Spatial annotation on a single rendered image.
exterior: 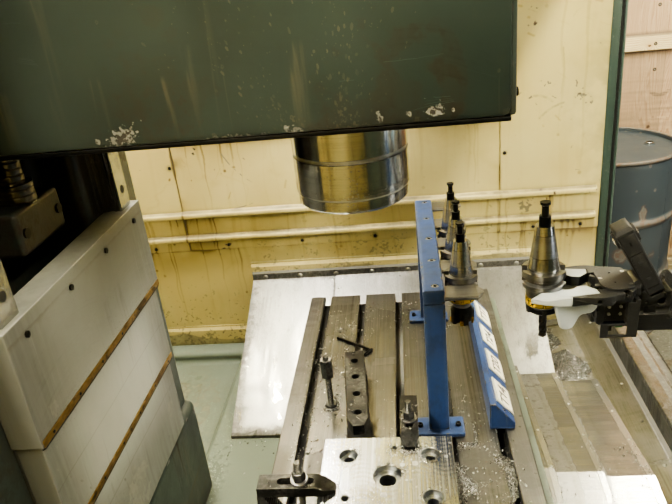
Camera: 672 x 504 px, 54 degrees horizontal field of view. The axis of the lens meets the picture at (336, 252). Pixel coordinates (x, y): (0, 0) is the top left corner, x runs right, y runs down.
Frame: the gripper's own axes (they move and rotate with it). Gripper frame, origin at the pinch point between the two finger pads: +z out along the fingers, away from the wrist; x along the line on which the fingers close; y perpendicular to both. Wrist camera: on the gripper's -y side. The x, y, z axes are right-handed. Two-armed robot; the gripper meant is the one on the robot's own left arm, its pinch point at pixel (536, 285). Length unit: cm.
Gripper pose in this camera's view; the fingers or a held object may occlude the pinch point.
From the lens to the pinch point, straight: 101.2
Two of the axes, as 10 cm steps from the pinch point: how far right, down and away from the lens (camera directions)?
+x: 0.8, -4.2, 9.0
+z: -9.9, 0.5, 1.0
